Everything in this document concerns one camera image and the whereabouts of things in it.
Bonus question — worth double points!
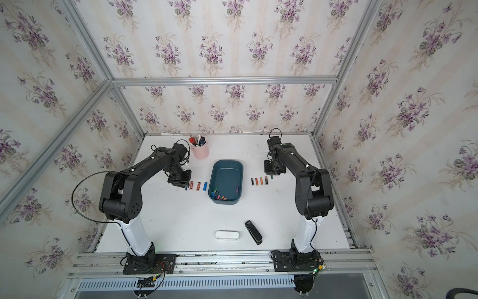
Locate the teal plastic storage box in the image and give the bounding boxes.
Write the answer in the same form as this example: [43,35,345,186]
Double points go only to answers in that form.
[207,159,244,205]

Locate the white eraser case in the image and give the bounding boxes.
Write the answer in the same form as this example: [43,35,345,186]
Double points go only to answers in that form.
[215,230,240,240]

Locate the pink pen cup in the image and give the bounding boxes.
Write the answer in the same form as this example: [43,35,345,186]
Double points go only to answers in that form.
[191,143,209,160]

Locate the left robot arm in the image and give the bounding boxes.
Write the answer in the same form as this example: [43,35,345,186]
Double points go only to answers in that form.
[99,143,192,257]

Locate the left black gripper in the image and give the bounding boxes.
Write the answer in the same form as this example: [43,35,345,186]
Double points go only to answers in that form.
[166,165,192,187]

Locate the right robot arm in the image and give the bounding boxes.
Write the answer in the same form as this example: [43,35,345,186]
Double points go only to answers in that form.
[264,136,334,258]

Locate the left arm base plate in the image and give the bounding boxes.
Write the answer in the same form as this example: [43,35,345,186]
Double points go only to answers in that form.
[120,253,177,275]

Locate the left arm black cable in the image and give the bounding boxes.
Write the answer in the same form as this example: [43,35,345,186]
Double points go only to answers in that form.
[71,171,117,225]

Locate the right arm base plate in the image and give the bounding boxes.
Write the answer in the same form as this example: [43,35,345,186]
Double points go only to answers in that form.
[270,250,324,274]

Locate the black stapler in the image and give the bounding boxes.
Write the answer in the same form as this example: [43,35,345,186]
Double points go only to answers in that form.
[245,221,263,245]

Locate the pens in cup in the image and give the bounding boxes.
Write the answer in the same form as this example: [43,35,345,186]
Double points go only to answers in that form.
[188,135,207,147]

